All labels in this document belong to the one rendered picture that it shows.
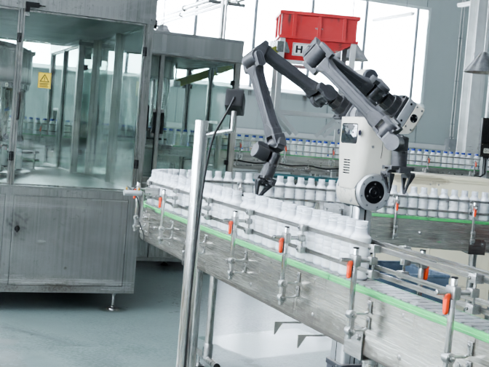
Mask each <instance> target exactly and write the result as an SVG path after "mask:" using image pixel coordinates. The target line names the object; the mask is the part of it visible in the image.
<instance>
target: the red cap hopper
mask: <svg viewBox="0 0 489 367"><path fill-rule="evenodd" d="M275 20H276V30H275V39H274V41H276V40H278V41H284V42H287V44H288V47H289V50H290V53H286V52H285V43H284V52H279V53H278V54H279V55H281V56H282V57H283V58H284V59H285V60H287V61H288V62H290V63H291V64H295V65H294V66H295V67H296V68H300V69H306V68H305V67H304V66H302V65H303V64H302V62H303V61H304V59H303V50H304V49H306V48H307V46H308V45H309V46H310V43H311V42H312V41H313V40H314V38H315V37H317V38H318V39H319V40H320V41H321V42H324V43H325V44H326V45H327V46H328V47H329V48H330V49H331V50H332V51H333V52H334V53H337V52H340V51H341V61H342V62H344V63H345V64H346V56H347V50H348V49H350V53H349V64H348V66H349V67H350V68H352V69H354V65H355V57H356V48H357V45H358V44H359V42H357V24H358V22H359V21H360V20H361V17H357V16H348V15H333V14H325V13H316V12H301V11H292V10H284V9H281V10H280V11H279V13H278V14H277V16H276V17H275ZM281 89H282V75H281V74H280V73H279V72H278V71H276V70H275V69H273V70H272V79H271V99H272V103H273V105H274V110H275V113H276V116H277V120H278V123H280V125H281V126H282V127H283V128H284V130H285V131H286V132H287V134H288V135H291V134H292V132H293V133H294V134H295V136H296V135H297V134H298V132H297V130H296V129H295V128H294V127H293V126H292V125H291V124H290V122H289V121H288V120H287V119H286V117H285V116H284V115H290V116H299V117H315V118H324V119H332V120H331V121H330V122H329V123H327V124H326V125H325V126H324V127H323V128H322V129H321V130H320V131H318V132H317V133H316V134H315V137H316V138H317V137H318V136H319V135H321V134H322V133H323V132H324V131H326V129H327V128H329V127H330V126H331V125H332V124H333V123H335V124H334V125H333V126H332V127H331V128H330V129H329V130H328V131H327V132H325V133H324V134H323V135H322V136H323V137H324V138H326V137H327V136H328V135H329V134H331V132H332V131H334V130H335V132H334V140H333V142H335V144H334V146H335V147H336V146H337V143H339V140H340V134H338V129H341V124H339V123H338V122H337V121H335V120H334V119H333V115H334V114H324V113H315V112H306V111H290V110H281V109H279V107H280V98H281ZM279 117H280V118H281V119H282V120H283V121H282V120H281V119H280V118H279ZM285 124H286V125H287V126H286V125H285ZM288 128H290V129H291V131H292V132H291V131H290V130H289V129H288Z"/></svg>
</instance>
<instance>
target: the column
mask: <svg viewBox="0 0 489 367"><path fill-rule="evenodd" d="M488 2H489V0H470V5H469V20H468V28H467V36H466V52H465V59H464V70H465V68H466V67H467V66H468V65H469V64H470V63H471V62H472V61H473V60H474V59H475V58H476V57H477V56H478V55H479V54H480V53H481V52H484V47H485V52H488V42H489V11H488ZM487 16H488V26H487V33H486V42H485V32H486V24H487ZM484 86H485V74H469V73H465V72H464V74H463V82H462V91H461V105H460V113H459V121H458V136H457V144H456V152H459V156H461V153H465V157H467V153H469V154H472V155H471V158H474V154H478V148H479V140H480V125H481V117H482V102H483V95H484Z"/></svg>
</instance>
